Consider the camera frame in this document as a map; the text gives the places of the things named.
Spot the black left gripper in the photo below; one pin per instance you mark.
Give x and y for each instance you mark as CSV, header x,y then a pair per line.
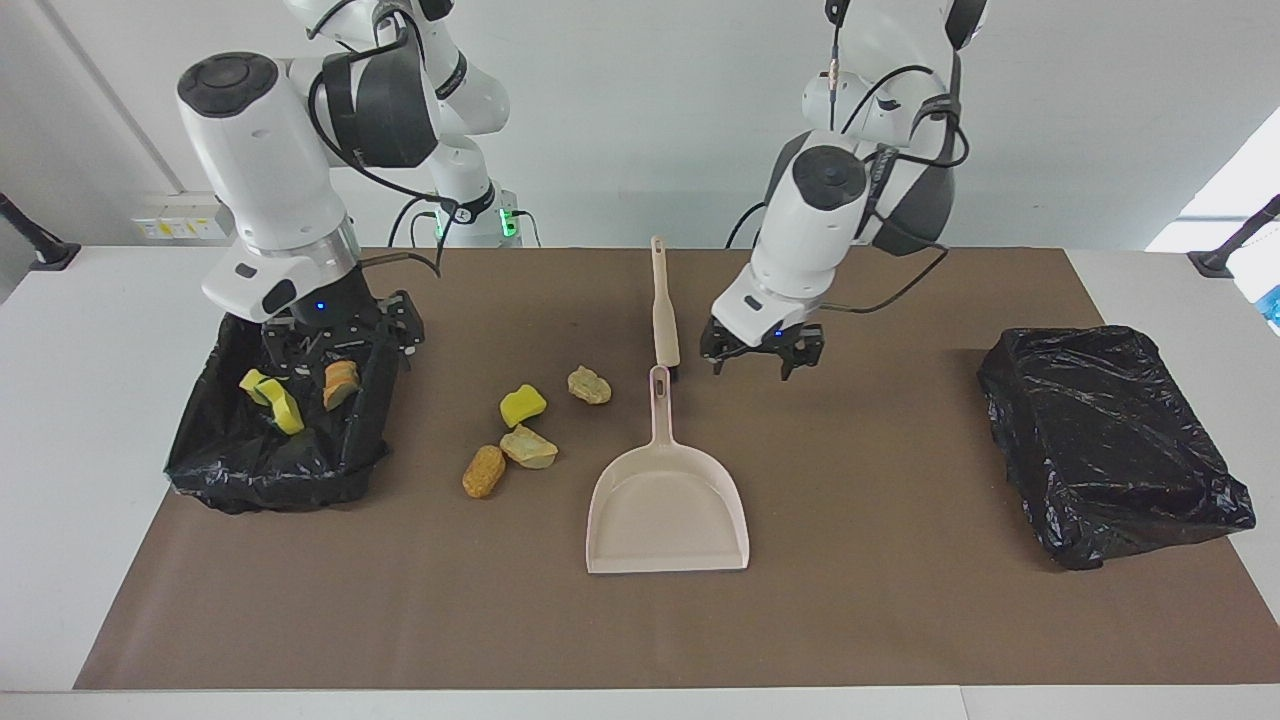
x,y
765,340

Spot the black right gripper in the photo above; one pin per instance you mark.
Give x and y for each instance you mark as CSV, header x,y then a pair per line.
x,y
330,318

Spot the orange striped bread piece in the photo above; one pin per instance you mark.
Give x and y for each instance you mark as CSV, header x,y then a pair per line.
x,y
341,383

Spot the notched yellow sponge piece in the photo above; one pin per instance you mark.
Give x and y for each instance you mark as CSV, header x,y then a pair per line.
x,y
285,410

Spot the beige hand brush black bristles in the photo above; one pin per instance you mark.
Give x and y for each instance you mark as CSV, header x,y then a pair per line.
x,y
666,330

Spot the wedge yellow sponge piece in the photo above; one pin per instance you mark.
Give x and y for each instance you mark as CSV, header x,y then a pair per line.
x,y
252,383

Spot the pale beige bread piece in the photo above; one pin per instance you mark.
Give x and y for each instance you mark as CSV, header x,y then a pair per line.
x,y
589,386

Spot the beige plastic dustpan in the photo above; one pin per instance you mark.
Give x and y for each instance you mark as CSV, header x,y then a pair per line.
x,y
665,510

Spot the blocky yellow sponge piece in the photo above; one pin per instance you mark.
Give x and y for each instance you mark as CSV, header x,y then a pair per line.
x,y
522,405

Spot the brown fried nugget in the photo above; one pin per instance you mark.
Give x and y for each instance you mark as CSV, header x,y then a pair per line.
x,y
484,471

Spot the pale green crusty piece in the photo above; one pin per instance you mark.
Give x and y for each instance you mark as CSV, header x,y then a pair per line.
x,y
527,447

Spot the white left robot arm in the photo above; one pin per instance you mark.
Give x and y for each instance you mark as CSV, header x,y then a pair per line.
x,y
820,230

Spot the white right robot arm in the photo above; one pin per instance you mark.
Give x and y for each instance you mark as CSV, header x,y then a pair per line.
x,y
260,170

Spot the black bag lined bin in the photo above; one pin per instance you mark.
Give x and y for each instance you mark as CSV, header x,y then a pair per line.
x,y
1100,440
250,470

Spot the brown table mat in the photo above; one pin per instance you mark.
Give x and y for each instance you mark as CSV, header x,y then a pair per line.
x,y
640,620

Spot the blue and white package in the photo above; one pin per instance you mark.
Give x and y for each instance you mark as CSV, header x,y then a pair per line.
x,y
1273,305

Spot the white wall socket box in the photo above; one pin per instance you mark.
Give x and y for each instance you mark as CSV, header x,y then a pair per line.
x,y
185,215

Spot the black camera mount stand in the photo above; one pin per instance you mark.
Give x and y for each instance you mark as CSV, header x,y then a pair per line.
x,y
50,250
1215,262

